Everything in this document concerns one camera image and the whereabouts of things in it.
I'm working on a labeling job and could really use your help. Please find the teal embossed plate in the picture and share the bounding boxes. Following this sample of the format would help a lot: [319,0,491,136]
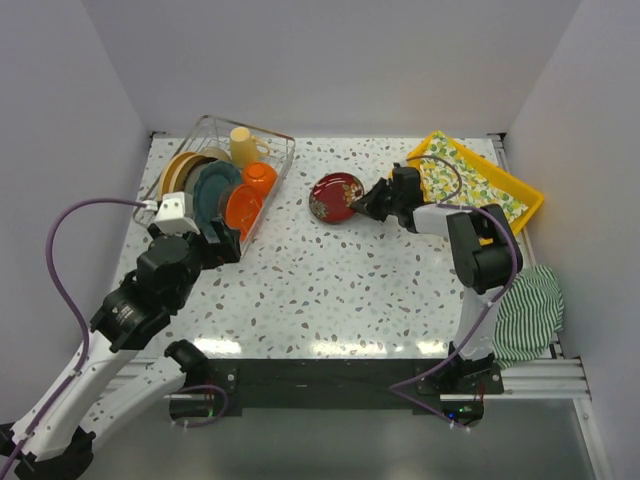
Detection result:
[193,161,242,241]

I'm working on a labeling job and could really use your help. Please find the yellow plate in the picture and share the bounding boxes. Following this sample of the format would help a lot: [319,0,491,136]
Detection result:
[167,154,207,193]
[157,151,197,200]

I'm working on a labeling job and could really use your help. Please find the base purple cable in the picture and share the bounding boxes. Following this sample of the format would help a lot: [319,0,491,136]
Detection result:
[388,384,474,431]
[169,383,236,429]

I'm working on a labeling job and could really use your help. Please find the red floral plate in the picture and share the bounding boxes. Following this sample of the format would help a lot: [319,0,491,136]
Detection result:
[308,172,365,224]

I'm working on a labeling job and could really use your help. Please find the yellow plate inner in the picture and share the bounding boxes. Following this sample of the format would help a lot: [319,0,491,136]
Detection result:
[167,154,207,193]

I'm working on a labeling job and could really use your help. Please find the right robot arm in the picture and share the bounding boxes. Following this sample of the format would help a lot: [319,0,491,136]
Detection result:
[350,166,523,393]

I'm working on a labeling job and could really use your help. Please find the chrome wire dish rack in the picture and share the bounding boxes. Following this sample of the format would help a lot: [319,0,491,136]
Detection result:
[142,115,296,253]

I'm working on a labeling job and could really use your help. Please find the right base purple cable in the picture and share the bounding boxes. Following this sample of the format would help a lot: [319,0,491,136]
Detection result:
[388,384,474,431]

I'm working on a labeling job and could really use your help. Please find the green striped cloth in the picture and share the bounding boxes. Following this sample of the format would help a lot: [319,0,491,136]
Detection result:
[493,265,564,370]

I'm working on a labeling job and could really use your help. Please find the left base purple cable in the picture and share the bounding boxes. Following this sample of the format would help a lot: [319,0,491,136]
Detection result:
[169,383,236,429]

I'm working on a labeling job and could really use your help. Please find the lemon print cloth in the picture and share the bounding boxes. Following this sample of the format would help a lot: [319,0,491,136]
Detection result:
[408,131,529,233]

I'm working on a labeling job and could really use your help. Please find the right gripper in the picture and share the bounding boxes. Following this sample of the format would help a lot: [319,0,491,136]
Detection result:
[351,178,403,223]

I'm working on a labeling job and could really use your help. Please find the yellow plastic tray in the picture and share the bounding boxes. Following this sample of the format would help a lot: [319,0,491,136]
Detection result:
[406,135,544,235]

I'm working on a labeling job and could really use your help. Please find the beige small plate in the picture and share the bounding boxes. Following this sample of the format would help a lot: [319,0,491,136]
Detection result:
[200,146,232,163]

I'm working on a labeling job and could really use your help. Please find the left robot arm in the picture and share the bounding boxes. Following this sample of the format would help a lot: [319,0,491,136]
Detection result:
[1,219,241,479]

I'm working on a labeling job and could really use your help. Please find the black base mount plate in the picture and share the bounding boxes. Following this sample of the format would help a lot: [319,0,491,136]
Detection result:
[170,359,505,426]

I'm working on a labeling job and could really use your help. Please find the orange plate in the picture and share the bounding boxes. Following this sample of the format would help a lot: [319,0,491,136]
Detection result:
[225,184,263,241]

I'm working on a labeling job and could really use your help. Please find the dark brown beige plate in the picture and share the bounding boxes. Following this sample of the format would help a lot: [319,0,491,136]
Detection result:
[183,158,226,223]

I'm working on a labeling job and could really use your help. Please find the yellow ceramic mug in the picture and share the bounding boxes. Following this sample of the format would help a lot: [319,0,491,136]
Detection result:
[229,127,271,169]

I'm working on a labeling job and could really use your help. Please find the yellow plate outer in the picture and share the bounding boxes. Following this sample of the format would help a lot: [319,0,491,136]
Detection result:
[157,151,197,200]

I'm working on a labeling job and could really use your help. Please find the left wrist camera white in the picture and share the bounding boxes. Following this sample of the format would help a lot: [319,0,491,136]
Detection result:
[142,191,200,235]

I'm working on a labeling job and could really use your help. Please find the orange ceramic bowl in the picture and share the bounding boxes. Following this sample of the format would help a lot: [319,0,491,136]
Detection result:
[242,162,278,197]

